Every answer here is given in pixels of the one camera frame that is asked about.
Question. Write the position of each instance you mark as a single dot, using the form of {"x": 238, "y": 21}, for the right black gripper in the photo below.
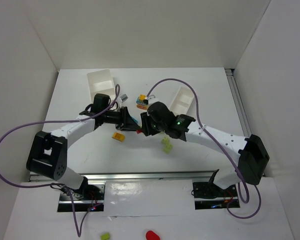
{"x": 145, "y": 124}

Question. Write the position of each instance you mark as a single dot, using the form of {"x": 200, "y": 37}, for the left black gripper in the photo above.
{"x": 124, "y": 118}

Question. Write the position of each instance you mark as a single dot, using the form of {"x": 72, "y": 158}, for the lime green lego brick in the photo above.
{"x": 165, "y": 140}

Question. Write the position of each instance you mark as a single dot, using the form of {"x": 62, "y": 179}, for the pale green lego brick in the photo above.
{"x": 167, "y": 148}

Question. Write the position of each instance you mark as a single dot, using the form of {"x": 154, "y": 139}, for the white divided container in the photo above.
{"x": 182, "y": 101}
{"x": 101, "y": 82}

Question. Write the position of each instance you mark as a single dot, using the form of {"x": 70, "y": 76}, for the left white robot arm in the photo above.
{"x": 49, "y": 151}

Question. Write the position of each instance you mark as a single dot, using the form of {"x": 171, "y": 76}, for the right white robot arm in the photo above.
{"x": 248, "y": 155}

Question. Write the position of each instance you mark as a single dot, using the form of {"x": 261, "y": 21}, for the orange lego brick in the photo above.
{"x": 118, "y": 136}

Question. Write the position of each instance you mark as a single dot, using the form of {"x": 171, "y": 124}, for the stacked multicolour lego tower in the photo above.
{"x": 142, "y": 102}

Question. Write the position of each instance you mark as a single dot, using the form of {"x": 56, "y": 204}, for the red object at edge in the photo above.
{"x": 151, "y": 235}

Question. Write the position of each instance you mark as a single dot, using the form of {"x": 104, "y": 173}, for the green lego outside workspace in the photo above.
{"x": 105, "y": 236}

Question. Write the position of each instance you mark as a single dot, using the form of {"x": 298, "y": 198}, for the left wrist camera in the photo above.
{"x": 123, "y": 97}

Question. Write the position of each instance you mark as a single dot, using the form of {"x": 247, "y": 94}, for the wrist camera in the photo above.
{"x": 123, "y": 97}
{"x": 152, "y": 99}

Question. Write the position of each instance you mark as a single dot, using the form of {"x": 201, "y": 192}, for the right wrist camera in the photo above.
{"x": 152, "y": 99}

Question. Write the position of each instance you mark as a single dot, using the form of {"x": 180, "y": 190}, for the aluminium rail front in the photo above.
{"x": 202, "y": 175}

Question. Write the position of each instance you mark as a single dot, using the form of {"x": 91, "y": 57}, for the aluminium rail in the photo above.
{"x": 238, "y": 101}
{"x": 202, "y": 175}

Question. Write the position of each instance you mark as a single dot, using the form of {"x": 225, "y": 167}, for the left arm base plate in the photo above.
{"x": 94, "y": 199}

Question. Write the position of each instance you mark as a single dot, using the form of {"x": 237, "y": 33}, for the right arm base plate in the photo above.
{"x": 209, "y": 196}

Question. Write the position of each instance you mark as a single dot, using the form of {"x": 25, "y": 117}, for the aluminium rail right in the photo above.
{"x": 238, "y": 101}

